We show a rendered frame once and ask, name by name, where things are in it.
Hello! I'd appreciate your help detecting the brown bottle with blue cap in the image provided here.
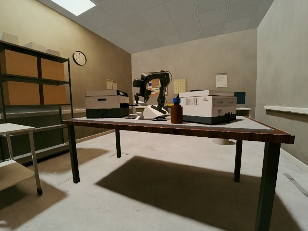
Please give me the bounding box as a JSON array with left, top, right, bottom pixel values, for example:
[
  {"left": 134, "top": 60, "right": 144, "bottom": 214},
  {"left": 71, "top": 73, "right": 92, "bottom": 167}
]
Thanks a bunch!
[{"left": 171, "top": 98, "right": 183, "bottom": 124}]

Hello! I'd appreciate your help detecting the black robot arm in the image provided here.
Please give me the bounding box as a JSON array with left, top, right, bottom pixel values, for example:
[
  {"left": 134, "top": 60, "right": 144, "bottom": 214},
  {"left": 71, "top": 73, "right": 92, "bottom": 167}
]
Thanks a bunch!
[{"left": 133, "top": 70, "right": 170, "bottom": 114}]

